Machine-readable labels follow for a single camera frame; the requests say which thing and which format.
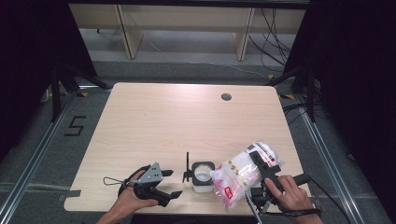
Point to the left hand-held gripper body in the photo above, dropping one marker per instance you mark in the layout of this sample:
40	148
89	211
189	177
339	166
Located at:
151	176

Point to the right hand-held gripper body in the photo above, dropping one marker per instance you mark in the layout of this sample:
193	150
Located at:
260	196

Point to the red and white sugar bag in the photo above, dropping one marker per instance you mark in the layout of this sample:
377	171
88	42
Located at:
239	177

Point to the square glass jar black lid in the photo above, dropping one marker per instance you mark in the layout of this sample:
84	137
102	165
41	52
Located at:
200	188

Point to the person's right hand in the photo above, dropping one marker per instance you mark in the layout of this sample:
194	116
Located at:
289	196

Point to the person's left hand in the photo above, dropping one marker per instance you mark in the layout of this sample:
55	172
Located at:
126	198

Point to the grey tape strip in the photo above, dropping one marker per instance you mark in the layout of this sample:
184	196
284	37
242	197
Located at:
311	199
73	193

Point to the yellow tape piece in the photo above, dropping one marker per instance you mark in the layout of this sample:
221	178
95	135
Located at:
289	96
271	76
83	94

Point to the grey round table grommet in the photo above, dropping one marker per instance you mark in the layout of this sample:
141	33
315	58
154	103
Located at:
226	96

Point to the black metal stand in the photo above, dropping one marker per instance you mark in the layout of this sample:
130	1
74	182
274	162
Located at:
56	93
310	99

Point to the black curtain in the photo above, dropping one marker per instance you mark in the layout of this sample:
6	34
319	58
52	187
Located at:
31	46
358	62

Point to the light wooden desk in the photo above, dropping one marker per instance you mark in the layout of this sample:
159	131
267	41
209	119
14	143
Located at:
186	18

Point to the aluminium floor rail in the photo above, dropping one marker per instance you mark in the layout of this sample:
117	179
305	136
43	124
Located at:
40	149
326	155

